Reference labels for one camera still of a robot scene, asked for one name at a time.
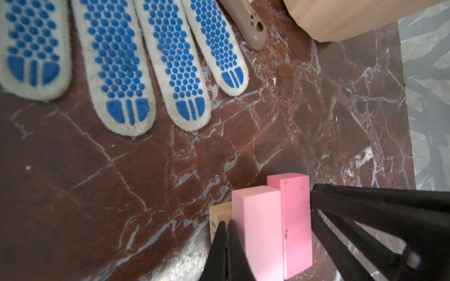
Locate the brown plastic slotted scoop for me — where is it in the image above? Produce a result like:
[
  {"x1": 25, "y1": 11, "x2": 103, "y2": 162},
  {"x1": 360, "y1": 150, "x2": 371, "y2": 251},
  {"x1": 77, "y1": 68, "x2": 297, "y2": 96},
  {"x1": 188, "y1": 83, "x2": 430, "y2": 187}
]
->
[{"x1": 219, "y1": 0, "x2": 268, "y2": 50}]

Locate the pink block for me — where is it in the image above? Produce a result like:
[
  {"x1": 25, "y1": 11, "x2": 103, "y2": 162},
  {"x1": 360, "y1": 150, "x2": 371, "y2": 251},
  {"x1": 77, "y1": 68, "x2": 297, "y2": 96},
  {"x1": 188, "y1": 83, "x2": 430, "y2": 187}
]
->
[
  {"x1": 267, "y1": 173, "x2": 313, "y2": 281},
  {"x1": 232, "y1": 186, "x2": 284, "y2": 281}
]

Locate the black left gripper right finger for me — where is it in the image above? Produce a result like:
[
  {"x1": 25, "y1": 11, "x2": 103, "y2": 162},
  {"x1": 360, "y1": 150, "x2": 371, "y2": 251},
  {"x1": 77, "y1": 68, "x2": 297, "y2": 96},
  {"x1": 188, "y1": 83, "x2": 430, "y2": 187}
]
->
[{"x1": 311, "y1": 184, "x2": 450, "y2": 281}]

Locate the peach ribbed flower pot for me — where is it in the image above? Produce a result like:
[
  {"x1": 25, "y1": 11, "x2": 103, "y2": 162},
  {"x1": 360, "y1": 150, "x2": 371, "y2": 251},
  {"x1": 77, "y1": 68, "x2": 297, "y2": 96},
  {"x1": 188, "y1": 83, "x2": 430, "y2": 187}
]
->
[{"x1": 284, "y1": 0, "x2": 441, "y2": 42}]

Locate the natural wood block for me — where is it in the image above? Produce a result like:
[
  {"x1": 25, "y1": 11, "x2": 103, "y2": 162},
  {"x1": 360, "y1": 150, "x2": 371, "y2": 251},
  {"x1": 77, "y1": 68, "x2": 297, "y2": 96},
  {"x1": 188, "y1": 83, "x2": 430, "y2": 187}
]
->
[{"x1": 209, "y1": 201, "x2": 232, "y2": 243}]

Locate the blue dotted work glove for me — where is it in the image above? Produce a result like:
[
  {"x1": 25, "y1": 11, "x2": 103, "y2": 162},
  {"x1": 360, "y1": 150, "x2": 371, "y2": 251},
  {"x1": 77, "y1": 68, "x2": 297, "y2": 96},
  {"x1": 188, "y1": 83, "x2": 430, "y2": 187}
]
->
[{"x1": 1, "y1": 1, "x2": 249, "y2": 137}]

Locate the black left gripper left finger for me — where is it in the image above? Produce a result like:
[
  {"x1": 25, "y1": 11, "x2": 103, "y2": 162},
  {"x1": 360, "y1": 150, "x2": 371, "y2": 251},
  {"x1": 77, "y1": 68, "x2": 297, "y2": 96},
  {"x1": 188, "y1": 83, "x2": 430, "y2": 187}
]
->
[{"x1": 199, "y1": 220, "x2": 255, "y2": 281}]

